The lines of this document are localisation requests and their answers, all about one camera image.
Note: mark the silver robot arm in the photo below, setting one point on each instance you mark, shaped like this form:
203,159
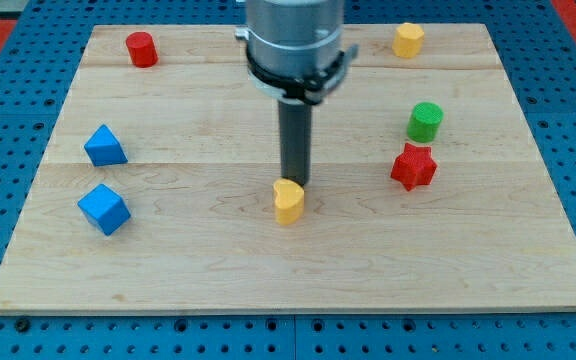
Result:
293,48

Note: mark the wooden board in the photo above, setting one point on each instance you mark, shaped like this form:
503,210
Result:
488,235

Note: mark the yellow heart block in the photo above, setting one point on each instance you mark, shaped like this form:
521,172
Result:
289,200

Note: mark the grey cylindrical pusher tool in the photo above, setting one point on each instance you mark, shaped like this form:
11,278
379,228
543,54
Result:
295,131

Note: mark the red star block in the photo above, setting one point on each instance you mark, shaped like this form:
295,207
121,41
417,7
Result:
414,166

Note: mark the green cylinder block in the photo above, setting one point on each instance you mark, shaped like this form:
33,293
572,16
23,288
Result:
424,122

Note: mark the yellow hexagon block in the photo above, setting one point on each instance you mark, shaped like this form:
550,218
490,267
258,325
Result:
408,40

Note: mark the blue cube block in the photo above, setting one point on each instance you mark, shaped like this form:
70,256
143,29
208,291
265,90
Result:
104,209

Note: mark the blue triangle block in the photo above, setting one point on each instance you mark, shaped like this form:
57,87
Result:
103,148

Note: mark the red cylinder block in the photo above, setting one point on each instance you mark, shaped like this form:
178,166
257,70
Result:
141,49

